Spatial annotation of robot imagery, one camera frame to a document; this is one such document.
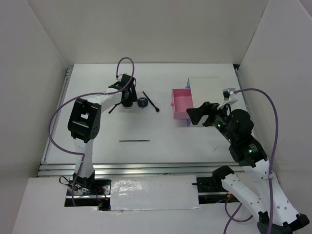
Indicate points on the pink drawer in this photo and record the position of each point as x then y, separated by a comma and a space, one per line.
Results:
181, 101

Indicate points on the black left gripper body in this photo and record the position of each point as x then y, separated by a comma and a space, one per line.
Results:
131, 88

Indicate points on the aluminium frame rail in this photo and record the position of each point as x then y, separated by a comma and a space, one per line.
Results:
105, 170

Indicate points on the black lid cosmetic jar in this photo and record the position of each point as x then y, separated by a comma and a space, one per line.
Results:
128, 105

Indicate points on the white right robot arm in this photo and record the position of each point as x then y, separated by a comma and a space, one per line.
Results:
269, 207

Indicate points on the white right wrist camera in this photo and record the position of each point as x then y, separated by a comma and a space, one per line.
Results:
229, 97

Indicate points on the navy lid cosmetic jar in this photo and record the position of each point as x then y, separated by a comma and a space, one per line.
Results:
142, 102

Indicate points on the white foil-taped cover panel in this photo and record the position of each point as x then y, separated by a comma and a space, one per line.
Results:
143, 193

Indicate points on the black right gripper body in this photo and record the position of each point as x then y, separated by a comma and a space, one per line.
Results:
219, 118

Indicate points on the blue drawer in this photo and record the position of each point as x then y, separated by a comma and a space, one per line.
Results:
188, 83

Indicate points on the thin black liner pencil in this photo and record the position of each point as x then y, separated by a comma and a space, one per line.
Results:
136, 140

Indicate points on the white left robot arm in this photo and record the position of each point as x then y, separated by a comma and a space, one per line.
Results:
84, 125

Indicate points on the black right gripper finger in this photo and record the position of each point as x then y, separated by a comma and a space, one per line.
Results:
209, 121
196, 114

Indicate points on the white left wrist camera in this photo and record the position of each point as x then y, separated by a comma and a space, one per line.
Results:
119, 77

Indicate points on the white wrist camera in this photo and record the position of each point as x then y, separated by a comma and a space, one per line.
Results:
119, 77
229, 97

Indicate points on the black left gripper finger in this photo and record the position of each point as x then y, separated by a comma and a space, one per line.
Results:
133, 95
125, 97

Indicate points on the black angled makeup brush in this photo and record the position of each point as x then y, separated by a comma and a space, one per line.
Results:
156, 108

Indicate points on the white drawer organizer box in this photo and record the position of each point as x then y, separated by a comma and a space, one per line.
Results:
205, 89

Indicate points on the thin black eyeliner brush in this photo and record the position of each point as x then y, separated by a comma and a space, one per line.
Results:
114, 107

